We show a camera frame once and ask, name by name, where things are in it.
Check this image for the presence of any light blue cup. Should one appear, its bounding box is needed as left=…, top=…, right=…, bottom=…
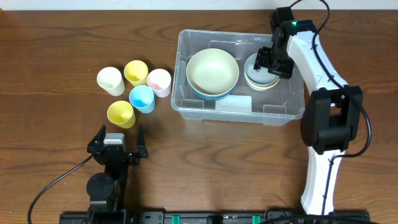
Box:
left=129, top=85, right=155, bottom=114

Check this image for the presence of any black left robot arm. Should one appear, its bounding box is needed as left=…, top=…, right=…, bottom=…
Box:
left=86, top=126, right=148, bottom=224

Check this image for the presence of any small white bowl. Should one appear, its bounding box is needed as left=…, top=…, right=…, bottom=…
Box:
left=246, top=80, right=277, bottom=91

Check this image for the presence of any small yellow bowl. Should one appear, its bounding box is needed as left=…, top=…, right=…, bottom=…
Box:
left=245, top=75, right=279, bottom=91

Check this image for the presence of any cream cup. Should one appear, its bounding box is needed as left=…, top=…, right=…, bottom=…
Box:
left=96, top=67, right=125, bottom=96

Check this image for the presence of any small grey bowl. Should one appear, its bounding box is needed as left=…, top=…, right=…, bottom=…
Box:
left=244, top=53, right=279, bottom=85

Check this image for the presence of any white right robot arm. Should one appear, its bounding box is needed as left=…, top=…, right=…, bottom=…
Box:
left=254, top=19, right=363, bottom=215

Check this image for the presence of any pink cup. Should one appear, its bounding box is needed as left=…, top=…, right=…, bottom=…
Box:
left=147, top=68, right=172, bottom=98

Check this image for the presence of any clear plastic storage bin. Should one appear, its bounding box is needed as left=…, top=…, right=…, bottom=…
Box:
left=171, top=29, right=305, bottom=126

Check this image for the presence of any yellow cup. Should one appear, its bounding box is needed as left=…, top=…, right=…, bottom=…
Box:
left=106, top=101, right=136, bottom=129
left=124, top=60, right=149, bottom=86

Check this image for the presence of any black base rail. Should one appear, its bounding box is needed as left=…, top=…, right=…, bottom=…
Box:
left=59, top=210, right=371, bottom=224

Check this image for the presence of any large cream bowl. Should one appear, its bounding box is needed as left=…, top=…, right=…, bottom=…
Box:
left=186, top=49, right=239, bottom=95

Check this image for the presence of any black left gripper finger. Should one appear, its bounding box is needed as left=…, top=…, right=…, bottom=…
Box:
left=87, top=124, right=106, bottom=152
left=136, top=126, right=148, bottom=157

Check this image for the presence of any large blue bowl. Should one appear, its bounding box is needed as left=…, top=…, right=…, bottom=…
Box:
left=197, top=94, right=229, bottom=101
left=190, top=86, right=236, bottom=101

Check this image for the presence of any yellow cup front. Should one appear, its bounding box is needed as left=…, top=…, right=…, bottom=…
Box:
left=106, top=101, right=136, bottom=129

